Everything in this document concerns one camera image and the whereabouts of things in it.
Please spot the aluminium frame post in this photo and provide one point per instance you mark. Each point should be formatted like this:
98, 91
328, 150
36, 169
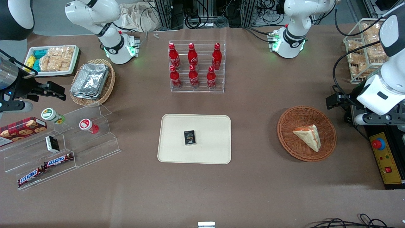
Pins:
248, 12
164, 14

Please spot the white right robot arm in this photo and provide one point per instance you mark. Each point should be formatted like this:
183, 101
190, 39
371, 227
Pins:
95, 12

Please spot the green capped drink bottle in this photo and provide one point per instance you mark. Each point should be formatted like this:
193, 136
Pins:
50, 115

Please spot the clear rice cracker pack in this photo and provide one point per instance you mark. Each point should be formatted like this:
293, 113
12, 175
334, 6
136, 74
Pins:
61, 52
53, 65

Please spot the teal snack packet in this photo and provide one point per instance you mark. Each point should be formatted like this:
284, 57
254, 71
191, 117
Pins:
36, 66
40, 53

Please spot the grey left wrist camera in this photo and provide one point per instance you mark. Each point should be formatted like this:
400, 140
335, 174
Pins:
361, 119

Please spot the small white grey device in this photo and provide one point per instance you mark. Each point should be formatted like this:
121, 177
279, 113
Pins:
206, 224

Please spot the clear acrylic step shelf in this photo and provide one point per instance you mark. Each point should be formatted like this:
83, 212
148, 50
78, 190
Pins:
98, 148
38, 180

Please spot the brown round wicker basket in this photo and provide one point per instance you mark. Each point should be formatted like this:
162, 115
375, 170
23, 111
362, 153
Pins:
294, 148

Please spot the black countertop appliance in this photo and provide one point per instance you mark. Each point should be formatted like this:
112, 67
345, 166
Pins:
370, 129

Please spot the clear acrylic bottle rack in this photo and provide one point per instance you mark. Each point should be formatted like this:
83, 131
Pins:
202, 90

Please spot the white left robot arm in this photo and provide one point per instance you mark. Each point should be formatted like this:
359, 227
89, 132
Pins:
294, 19

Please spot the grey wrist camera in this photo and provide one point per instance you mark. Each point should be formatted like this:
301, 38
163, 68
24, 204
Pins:
15, 106
361, 119

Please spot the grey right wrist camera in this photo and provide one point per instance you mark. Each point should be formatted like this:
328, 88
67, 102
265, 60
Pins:
15, 106

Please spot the red cola bottle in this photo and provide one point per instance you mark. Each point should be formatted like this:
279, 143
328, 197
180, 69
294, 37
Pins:
193, 78
174, 58
216, 58
211, 79
175, 79
192, 58

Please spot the brown snickers bar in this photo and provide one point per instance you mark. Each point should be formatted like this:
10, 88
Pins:
58, 161
30, 176

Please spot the black and white small box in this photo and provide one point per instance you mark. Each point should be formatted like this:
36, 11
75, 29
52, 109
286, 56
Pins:
52, 144

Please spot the clear fried snack pack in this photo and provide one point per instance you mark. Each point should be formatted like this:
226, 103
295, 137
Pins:
362, 70
358, 58
370, 29
375, 39
378, 52
355, 47

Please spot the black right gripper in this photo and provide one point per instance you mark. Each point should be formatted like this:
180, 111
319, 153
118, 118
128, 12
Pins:
22, 88

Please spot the white cloth bag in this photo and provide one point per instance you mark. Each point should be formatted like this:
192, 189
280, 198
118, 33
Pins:
139, 17

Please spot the white rectangular snack tray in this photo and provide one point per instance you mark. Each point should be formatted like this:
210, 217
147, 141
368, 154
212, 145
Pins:
55, 73

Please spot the red cookie box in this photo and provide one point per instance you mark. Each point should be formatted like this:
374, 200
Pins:
22, 129

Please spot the stacked aluminium foil trays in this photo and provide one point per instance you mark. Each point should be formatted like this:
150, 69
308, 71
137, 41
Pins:
90, 80

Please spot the yellow emergency stop box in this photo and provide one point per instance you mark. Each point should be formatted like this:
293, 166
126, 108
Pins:
392, 177

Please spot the beige plastic tray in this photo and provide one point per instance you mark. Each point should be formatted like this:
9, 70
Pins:
208, 152

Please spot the red capped drink bottle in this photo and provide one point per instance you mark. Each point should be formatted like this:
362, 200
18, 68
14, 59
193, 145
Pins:
86, 124

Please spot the light oval wicker basket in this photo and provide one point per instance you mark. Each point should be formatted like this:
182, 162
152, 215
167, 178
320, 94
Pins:
109, 85

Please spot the triangular sandwich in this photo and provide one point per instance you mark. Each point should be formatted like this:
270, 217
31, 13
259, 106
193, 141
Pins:
308, 136

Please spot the yellow snack packet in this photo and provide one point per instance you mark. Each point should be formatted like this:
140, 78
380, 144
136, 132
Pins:
30, 61

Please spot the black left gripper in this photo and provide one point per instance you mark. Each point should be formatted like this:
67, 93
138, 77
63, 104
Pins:
355, 94

